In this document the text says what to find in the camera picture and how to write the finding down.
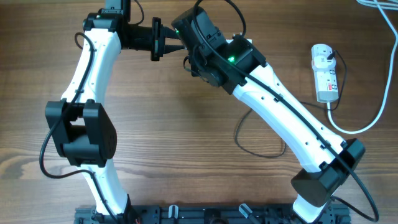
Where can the white power strip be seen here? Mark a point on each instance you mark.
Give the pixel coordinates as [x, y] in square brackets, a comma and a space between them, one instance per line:
[326, 86]

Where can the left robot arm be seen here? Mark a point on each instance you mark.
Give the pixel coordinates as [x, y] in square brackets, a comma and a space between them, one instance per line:
[78, 123]

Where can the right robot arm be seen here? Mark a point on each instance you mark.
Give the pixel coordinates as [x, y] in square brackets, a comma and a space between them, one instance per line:
[326, 158]

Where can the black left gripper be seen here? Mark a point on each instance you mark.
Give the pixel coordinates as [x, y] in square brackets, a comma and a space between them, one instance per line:
[158, 50]

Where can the white charger adapter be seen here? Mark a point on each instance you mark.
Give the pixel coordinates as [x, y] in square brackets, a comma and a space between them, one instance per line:
[320, 63]

